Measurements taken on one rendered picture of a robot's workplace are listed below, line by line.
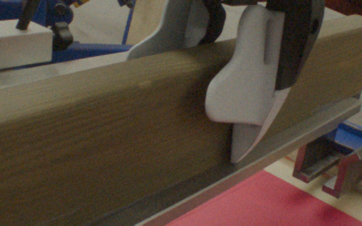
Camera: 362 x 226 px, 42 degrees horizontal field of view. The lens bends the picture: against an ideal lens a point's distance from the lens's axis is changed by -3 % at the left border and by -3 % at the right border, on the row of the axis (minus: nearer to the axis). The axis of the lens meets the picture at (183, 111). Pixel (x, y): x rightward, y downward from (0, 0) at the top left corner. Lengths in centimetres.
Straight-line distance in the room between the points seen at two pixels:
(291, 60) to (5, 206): 16
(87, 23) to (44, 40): 322
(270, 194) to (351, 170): 9
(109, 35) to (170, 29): 328
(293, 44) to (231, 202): 26
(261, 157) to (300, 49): 8
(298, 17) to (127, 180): 11
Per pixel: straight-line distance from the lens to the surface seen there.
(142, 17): 316
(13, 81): 48
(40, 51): 53
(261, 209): 48
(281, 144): 32
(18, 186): 19
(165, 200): 25
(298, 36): 25
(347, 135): 58
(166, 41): 28
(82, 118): 20
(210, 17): 28
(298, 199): 51
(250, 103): 25
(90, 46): 103
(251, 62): 25
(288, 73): 26
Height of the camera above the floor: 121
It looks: 23 degrees down
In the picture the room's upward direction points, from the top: 8 degrees clockwise
